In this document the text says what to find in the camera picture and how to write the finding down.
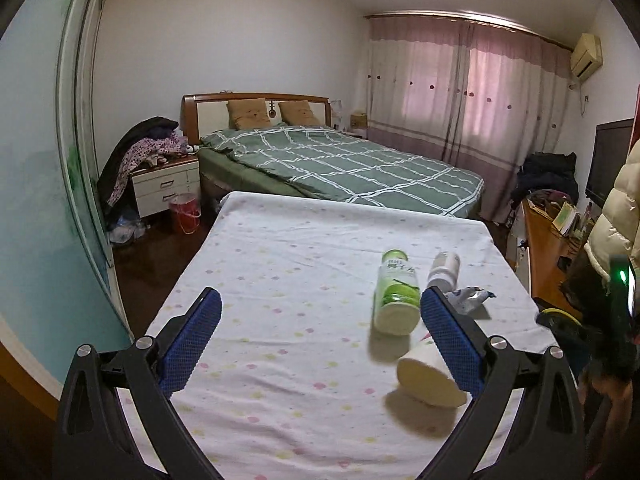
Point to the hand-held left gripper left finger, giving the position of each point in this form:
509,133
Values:
192,340

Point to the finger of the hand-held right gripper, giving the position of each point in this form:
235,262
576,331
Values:
555,322

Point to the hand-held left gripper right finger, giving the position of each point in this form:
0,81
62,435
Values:
450,340

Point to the white paper cup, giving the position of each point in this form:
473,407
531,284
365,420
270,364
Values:
430,380

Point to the silver blue snack wrapper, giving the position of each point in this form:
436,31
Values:
470,299

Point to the green label bottle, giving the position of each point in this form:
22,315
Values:
397,295

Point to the small white bottle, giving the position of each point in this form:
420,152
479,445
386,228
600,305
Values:
444,267

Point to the wooden desk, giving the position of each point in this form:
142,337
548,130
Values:
542,255

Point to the green book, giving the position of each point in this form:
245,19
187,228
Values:
566,219

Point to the cream puffer jacket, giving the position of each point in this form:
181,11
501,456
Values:
620,210

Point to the white dotted table cloth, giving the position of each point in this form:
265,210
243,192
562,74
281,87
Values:
280,270

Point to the red bucket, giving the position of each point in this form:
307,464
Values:
184,212

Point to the dark bag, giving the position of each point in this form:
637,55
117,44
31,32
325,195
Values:
547,172

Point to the black television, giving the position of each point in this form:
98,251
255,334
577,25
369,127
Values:
607,165

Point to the white nightstand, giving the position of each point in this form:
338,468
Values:
162,187

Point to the dark green bed sheet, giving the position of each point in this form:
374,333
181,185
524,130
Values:
220,167

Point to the purple floral garment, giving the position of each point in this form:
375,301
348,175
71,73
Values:
145,150

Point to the pile of clothes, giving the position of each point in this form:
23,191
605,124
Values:
120,155

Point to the green checked quilt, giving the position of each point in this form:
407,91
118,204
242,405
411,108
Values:
350,165

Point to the frosted glass sliding door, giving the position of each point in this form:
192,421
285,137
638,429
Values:
35,185

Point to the brown pillow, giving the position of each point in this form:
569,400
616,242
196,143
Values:
247,113
299,113

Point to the pink curtain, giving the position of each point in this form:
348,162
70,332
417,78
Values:
435,105

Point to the wooden tissue box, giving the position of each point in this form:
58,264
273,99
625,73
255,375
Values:
358,121

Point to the wooden bed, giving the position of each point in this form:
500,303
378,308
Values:
200,102

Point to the cream air conditioner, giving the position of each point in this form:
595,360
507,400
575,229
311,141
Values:
586,55

